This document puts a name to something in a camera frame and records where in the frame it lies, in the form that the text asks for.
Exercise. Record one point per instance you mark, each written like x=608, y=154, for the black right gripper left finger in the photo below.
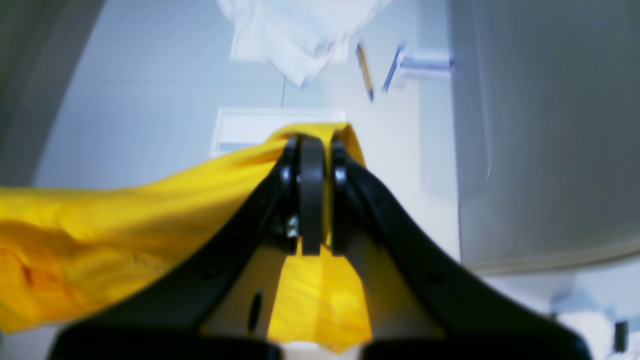
x=217, y=305

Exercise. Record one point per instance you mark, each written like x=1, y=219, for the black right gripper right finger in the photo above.
x=421, y=303

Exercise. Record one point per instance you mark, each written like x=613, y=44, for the yellow t-shirt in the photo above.
x=68, y=253

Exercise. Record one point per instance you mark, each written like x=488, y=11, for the blue pen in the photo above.
x=393, y=68

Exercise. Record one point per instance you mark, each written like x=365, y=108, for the yellow pencil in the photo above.
x=363, y=65

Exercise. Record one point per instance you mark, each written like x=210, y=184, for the white crumpled paper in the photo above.
x=298, y=37

